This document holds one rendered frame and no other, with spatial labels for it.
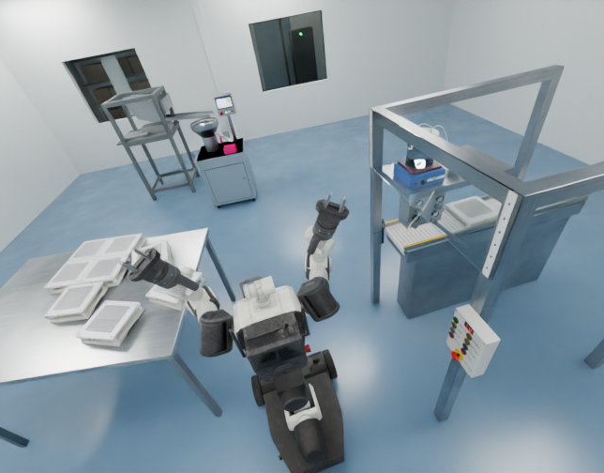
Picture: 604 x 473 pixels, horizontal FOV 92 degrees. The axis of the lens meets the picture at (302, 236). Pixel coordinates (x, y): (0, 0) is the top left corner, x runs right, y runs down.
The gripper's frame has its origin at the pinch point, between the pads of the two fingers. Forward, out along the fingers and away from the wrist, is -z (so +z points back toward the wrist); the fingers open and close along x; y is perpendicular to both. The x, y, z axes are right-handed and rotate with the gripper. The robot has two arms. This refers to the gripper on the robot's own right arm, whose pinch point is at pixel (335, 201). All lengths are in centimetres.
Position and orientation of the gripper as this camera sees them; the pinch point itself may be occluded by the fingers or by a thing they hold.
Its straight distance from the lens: 106.0
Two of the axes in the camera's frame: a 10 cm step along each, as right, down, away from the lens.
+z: -2.0, 6.1, 7.7
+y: 2.4, -7.3, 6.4
